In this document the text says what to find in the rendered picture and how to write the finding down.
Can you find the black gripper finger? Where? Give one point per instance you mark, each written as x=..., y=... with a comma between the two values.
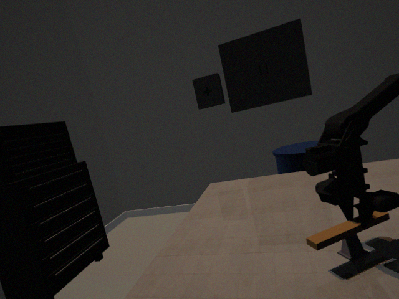
x=347, y=208
x=364, y=213

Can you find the orange bar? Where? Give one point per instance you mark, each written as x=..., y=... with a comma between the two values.
x=346, y=229

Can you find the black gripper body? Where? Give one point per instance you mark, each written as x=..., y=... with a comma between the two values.
x=380, y=201

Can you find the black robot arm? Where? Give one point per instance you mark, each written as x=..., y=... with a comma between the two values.
x=347, y=126

